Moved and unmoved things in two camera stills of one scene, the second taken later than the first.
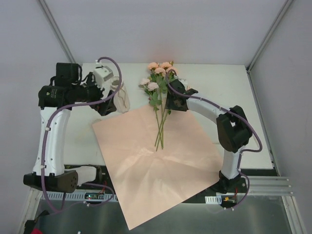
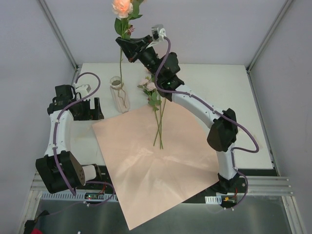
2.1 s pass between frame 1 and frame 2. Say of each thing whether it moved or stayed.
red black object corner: stayed
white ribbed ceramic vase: stayed
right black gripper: moved
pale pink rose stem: stayed
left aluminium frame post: stayed
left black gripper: moved
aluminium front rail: stayed
